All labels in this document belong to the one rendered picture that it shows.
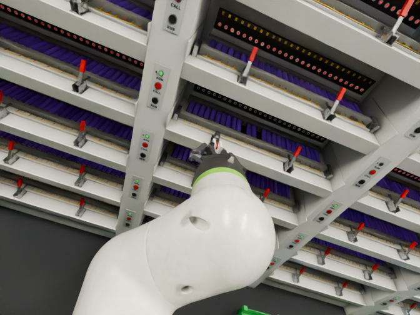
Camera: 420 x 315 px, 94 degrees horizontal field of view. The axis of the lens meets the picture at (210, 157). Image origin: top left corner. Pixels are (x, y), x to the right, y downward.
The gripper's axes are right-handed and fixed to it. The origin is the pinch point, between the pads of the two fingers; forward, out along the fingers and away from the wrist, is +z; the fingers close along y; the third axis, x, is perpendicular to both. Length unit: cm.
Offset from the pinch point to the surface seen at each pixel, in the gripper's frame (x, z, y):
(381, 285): -40, 18, 105
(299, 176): -1.2, 8.0, 31.6
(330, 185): -0.5, 9.2, 44.3
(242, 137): 3.5, 12.1, 8.6
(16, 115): -19, 16, -67
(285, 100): 18.8, 3.9, 13.4
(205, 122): 3.7, 11.7, -5.0
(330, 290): -59, 24, 92
